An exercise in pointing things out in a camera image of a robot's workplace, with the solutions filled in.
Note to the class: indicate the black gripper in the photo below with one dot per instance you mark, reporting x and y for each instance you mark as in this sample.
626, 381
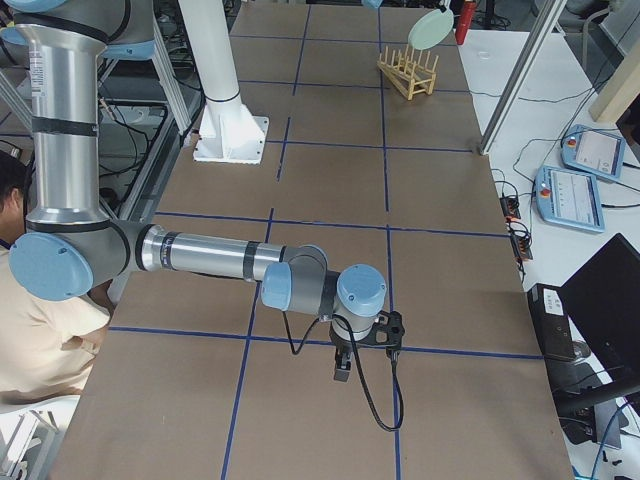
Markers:
341, 346

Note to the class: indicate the light green round plate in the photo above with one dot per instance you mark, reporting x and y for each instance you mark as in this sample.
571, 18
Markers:
431, 29

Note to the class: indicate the black computer box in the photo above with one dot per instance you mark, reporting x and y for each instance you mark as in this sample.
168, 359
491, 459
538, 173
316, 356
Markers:
551, 325

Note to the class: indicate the black orange power strip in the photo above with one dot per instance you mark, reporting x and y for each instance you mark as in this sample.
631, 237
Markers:
510, 207

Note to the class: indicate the black monitor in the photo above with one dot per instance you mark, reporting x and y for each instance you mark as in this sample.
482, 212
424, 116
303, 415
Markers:
602, 300

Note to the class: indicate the lower blue teach pendant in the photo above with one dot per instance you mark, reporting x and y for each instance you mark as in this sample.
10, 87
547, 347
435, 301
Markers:
569, 198

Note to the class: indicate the blue teach pendant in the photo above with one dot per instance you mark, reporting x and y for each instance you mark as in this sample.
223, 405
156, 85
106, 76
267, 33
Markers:
594, 151
569, 198

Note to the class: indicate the wooden dish rack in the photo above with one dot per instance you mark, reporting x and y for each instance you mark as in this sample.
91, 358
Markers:
410, 71

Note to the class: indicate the person in beige shirt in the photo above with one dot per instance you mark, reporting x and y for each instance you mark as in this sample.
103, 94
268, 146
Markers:
48, 348

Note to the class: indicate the white chair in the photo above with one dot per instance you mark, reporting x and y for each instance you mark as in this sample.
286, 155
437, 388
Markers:
31, 436

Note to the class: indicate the upper blue teach pendant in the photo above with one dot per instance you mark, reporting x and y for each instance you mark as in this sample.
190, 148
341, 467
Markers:
594, 151

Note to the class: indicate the red fire extinguisher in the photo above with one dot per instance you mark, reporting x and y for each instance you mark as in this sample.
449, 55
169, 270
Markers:
465, 19

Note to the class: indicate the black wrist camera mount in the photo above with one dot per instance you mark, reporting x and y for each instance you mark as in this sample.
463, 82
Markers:
387, 331

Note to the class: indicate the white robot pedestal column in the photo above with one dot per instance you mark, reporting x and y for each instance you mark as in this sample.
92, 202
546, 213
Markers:
228, 132

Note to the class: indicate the aluminium frame post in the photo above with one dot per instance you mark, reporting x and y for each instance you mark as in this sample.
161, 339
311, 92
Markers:
543, 26

